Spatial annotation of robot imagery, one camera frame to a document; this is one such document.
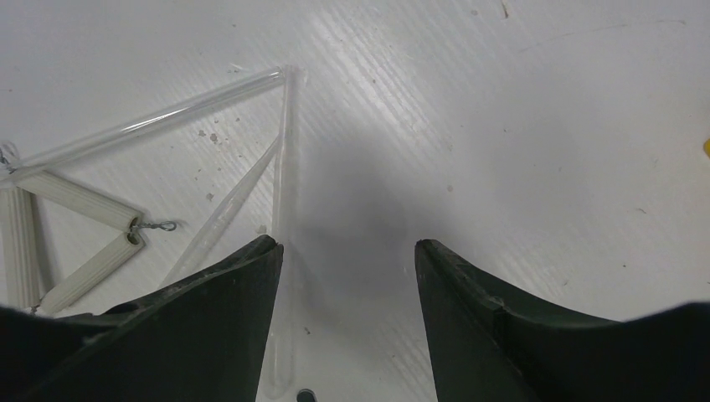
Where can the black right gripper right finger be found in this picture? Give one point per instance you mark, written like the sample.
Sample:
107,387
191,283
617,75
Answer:
492,341

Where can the glass stirring rod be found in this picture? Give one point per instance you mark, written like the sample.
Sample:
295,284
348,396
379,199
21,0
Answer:
173,115

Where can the clear glass test tube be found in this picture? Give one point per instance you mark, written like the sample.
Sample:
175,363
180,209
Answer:
277,375

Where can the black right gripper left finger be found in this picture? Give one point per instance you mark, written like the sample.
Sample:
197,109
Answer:
202,338

